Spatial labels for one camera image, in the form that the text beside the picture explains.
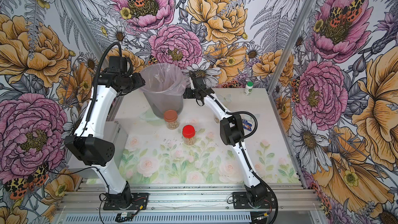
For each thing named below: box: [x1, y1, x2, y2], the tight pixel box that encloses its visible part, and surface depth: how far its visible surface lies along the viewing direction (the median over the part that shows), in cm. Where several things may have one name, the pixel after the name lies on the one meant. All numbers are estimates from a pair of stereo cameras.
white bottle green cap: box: [244, 80, 254, 96], surface depth 118 cm
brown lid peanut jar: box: [163, 109, 180, 131], surface depth 100 cm
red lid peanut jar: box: [181, 124, 196, 146], surface depth 88 cm
